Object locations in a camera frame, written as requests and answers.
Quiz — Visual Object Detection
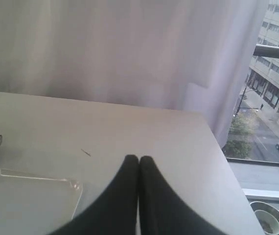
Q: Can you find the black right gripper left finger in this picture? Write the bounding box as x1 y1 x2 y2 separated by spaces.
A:
52 155 139 235

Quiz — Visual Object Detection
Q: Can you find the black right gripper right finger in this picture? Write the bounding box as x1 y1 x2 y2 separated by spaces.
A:
139 156 223 235

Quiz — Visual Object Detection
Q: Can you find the white rectangular plastic tray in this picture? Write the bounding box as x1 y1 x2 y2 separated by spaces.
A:
0 168 83 235

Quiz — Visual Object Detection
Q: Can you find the small inner bowl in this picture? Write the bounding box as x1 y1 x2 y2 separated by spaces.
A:
254 210 279 235

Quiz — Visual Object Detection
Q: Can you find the metal bowl on sill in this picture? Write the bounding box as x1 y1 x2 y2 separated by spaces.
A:
250 201 279 235

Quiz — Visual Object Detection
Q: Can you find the white sheer curtain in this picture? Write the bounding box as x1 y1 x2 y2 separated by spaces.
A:
0 0 268 147

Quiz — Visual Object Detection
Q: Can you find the grey balcony railing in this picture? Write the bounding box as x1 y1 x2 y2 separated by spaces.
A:
253 45 279 59

